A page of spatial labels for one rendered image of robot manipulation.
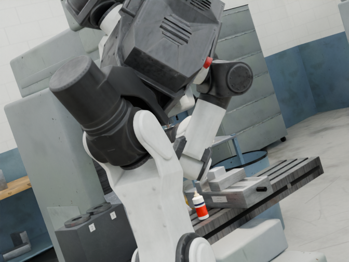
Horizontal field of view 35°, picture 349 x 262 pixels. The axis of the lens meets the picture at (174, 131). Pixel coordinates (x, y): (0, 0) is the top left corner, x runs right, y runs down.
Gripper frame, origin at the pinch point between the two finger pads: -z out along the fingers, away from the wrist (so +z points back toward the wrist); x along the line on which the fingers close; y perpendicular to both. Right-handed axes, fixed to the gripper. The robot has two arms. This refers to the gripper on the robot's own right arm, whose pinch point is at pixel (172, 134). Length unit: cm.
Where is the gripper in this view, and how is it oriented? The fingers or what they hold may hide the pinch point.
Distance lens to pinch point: 212.1
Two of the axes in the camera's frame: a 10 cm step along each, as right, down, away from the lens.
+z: 3.6, -0.3, -9.3
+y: 3.2, 9.4, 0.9
